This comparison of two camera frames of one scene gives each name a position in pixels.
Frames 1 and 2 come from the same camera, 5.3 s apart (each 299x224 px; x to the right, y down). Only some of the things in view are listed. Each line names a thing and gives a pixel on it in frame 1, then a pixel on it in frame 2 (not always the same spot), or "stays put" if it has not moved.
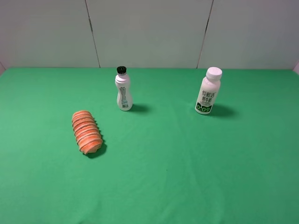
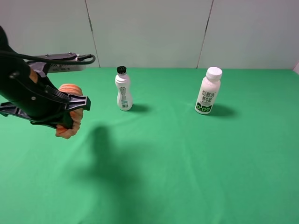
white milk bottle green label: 209,91 stays put
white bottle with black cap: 124,99 stays put
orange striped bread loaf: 87,132 -> 77,115
